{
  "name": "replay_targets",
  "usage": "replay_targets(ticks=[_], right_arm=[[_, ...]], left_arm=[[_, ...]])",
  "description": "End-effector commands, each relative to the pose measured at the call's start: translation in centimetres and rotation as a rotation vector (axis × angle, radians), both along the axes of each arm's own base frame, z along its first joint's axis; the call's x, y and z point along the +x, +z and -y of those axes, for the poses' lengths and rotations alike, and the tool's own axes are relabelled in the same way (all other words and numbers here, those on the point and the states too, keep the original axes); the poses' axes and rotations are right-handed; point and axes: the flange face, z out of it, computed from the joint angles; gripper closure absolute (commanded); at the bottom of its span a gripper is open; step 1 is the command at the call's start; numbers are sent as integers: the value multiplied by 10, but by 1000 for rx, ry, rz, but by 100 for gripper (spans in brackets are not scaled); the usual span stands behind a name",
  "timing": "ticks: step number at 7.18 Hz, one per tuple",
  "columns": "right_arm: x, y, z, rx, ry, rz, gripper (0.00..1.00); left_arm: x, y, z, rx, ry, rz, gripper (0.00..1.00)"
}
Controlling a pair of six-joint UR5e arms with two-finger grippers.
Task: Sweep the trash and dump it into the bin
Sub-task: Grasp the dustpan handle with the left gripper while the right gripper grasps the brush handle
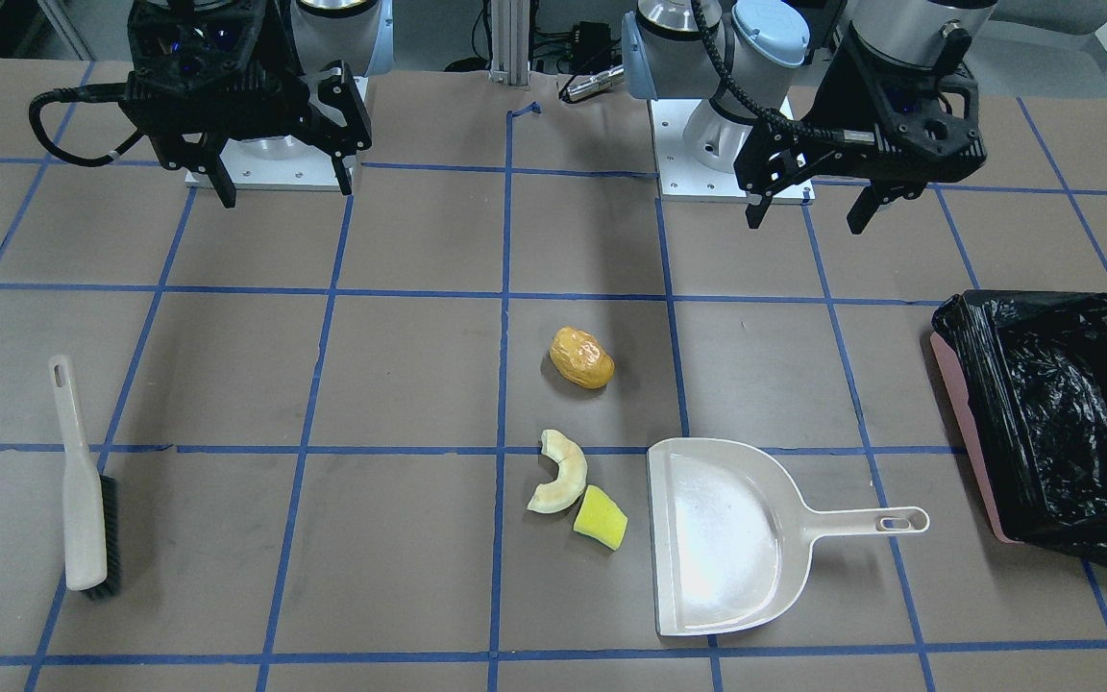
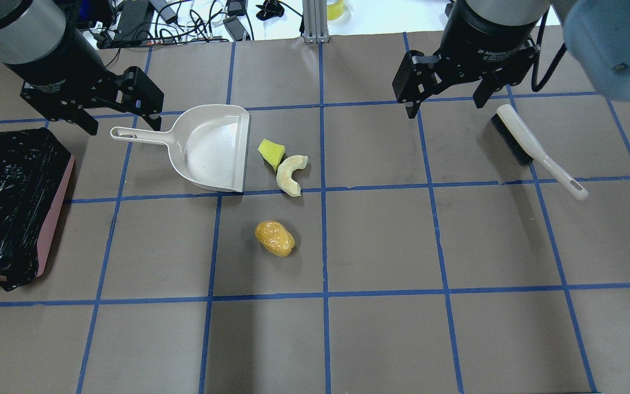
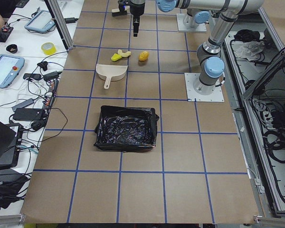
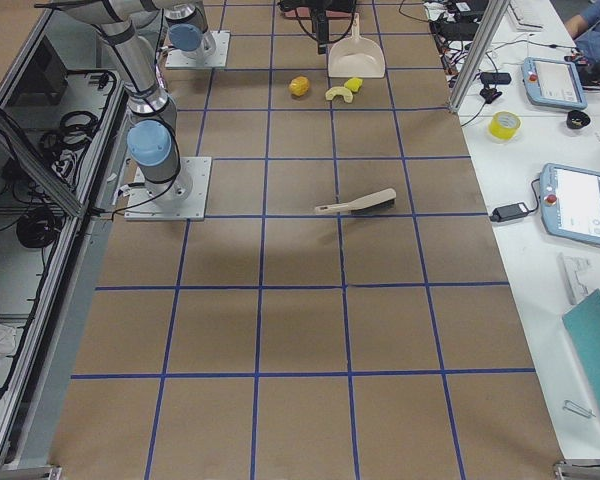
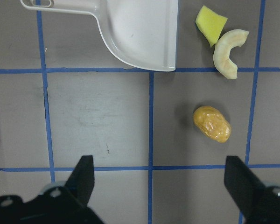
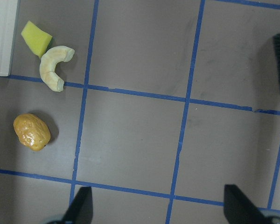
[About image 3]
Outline black webcam on table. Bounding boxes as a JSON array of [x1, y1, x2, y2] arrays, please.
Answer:
[[37, 61, 48, 71]]

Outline yellow tape roll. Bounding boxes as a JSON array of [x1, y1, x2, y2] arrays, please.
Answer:
[[41, 42, 57, 56]]

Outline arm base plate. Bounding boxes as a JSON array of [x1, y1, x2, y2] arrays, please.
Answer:
[[177, 13, 209, 33], [184, 73, 224, 103]]

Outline beige hand brush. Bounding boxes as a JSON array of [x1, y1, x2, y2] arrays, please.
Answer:
[[111, 8, 128, 17]]

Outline black laptop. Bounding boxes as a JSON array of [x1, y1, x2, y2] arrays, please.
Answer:
[[0, 122, 23, 170]]

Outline beige plastic dustpan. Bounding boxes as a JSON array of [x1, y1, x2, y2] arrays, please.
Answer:
[[95, 64, 128, 89]]

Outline blue teach pendant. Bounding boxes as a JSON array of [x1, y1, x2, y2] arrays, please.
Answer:
[[24, 10, 55, 34], [0, 54, 25, 88]]

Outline orange trash ball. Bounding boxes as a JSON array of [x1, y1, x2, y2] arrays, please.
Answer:
[[138, 51, 149, 62]]

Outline yellow sponge piece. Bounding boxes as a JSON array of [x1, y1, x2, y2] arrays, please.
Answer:
[[111, 53, 123, 62]]

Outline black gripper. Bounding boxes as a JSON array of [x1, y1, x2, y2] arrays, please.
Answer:
[[129, 0, 145, 37]]

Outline pale curved peel piece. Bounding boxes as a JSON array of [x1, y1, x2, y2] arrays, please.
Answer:
[[117, 49, 131, 58]]

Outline aluminium frame post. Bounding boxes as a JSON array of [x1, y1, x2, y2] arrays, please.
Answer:
[[44, 0, 74, 52]]

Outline far blue teach pendant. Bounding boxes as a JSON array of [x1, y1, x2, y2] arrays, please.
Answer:
[[24, 10, 55, 34]]

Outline white crumpled cloth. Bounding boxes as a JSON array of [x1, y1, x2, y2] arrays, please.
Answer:
[[234, 41, 265, 61]]

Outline bin with black bag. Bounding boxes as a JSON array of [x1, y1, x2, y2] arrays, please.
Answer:
[[94, 105, 159, 152]]

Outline near blue teach pendant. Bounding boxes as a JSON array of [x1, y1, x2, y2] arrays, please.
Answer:
[[0, 54, 25, 88]]

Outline black power adapter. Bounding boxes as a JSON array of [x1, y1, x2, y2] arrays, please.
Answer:
[[13, 108, 45, 121]]

